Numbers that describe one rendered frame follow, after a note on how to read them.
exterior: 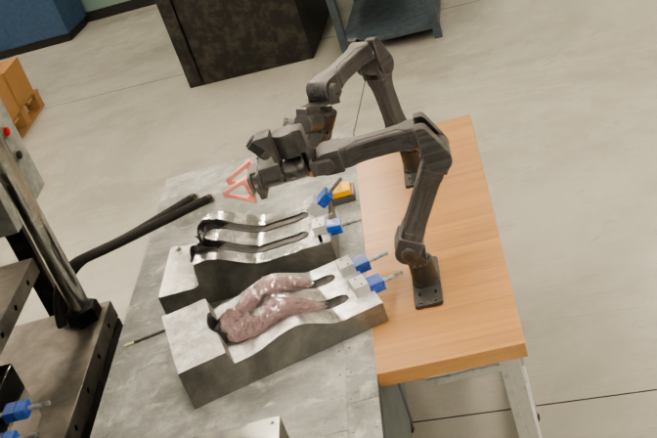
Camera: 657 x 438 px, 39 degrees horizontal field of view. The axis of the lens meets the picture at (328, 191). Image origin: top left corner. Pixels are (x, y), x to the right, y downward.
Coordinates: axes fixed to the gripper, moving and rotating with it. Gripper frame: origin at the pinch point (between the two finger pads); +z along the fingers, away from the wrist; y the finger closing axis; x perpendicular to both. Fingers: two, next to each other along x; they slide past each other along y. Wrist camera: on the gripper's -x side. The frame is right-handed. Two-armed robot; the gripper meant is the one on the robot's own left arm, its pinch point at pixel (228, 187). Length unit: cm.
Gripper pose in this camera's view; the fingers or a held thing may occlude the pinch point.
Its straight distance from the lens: 218.3
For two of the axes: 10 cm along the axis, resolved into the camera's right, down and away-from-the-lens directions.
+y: -0.3, 4.9, -8.7
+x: 3.2, 8.3, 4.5
